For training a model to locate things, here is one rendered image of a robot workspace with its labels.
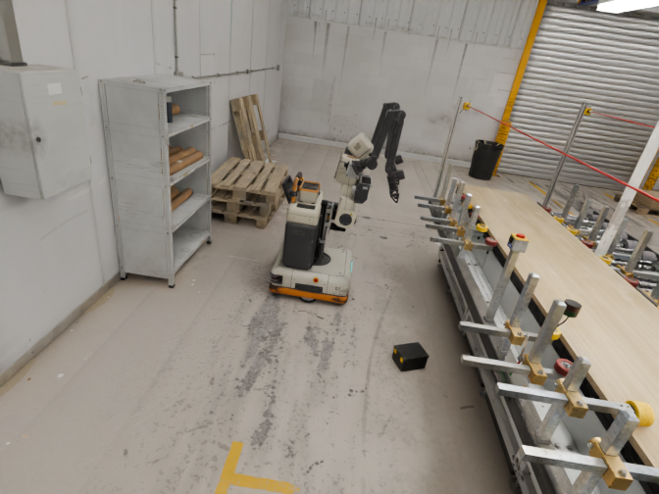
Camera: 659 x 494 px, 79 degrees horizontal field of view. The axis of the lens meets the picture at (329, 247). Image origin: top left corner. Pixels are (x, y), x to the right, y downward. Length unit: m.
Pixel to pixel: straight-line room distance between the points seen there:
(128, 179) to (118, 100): 0.55
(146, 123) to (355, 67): 6.49
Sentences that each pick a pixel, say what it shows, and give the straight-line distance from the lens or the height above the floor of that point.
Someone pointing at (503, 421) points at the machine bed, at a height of 0.16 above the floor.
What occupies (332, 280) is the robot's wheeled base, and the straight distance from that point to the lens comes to 3.25.
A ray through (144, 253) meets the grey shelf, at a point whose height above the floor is 0.29.
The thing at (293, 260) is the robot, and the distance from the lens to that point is 3.24.
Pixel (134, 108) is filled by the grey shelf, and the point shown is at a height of 1.40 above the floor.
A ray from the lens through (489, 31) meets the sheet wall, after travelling 9.37.
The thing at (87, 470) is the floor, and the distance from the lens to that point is 2.44.
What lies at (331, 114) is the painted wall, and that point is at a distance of 9.16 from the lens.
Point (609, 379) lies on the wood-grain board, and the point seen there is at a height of 0.90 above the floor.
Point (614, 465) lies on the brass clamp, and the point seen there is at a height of 0.97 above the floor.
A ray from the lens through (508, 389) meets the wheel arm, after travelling 1.59.
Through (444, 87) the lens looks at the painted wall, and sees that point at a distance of 9.22.
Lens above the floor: 1.92
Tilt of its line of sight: 26 degrees down
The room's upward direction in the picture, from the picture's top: 9 degrees clockwise
